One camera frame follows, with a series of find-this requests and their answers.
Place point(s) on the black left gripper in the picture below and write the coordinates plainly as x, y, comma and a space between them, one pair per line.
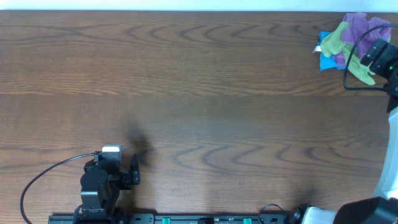
127, 179

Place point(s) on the blue cloth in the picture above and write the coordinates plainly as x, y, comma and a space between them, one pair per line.
326, 62

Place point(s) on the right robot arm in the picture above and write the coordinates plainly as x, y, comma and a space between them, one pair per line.
382, 206

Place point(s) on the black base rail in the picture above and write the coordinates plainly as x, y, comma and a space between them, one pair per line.
148, 218

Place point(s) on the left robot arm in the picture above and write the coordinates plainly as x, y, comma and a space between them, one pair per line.
100, 188

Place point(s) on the purple cloth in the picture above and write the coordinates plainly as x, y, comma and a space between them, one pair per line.
358, 25

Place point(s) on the green cloth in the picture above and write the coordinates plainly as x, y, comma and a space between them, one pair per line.
333, 45

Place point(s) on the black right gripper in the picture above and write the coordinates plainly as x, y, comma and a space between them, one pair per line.
379, 65

